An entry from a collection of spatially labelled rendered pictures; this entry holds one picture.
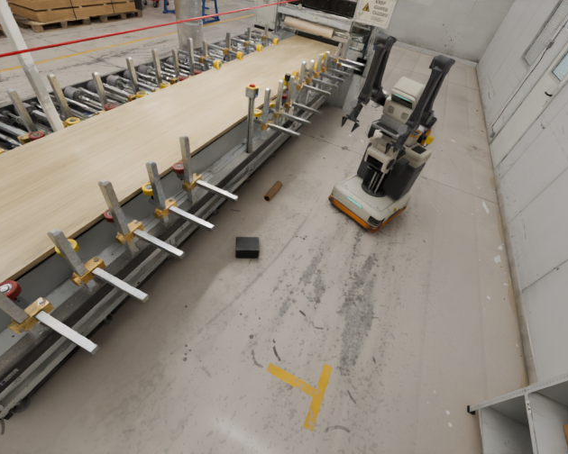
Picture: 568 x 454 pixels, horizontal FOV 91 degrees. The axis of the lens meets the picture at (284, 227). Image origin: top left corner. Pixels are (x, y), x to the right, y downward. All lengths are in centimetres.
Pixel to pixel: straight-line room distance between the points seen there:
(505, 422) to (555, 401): 38
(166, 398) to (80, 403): 46
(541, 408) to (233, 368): 169
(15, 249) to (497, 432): 271
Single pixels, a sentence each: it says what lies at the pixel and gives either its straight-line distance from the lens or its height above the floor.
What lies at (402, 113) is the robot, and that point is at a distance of 249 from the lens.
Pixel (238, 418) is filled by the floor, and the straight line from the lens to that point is 201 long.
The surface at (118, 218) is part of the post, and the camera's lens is 150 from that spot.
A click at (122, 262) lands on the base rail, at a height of 70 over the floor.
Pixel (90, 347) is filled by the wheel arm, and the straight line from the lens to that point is 134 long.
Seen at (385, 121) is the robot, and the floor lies 106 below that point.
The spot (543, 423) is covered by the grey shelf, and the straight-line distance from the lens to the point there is 211.
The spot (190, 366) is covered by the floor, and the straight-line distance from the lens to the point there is 209.
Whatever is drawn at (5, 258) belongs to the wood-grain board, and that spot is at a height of 90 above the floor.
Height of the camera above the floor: 198
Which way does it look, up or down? 46 degrees down
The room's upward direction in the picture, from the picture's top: 12 degrees clockwise
